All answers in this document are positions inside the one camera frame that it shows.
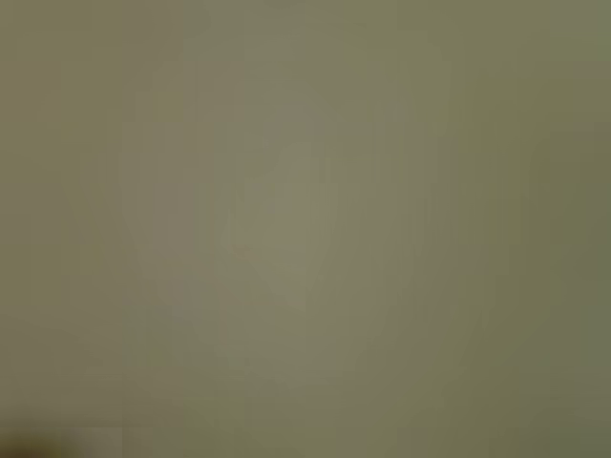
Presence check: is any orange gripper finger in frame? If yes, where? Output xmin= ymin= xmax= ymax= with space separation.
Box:
xmin=0 ymin=423 xmax=83 ymax=458

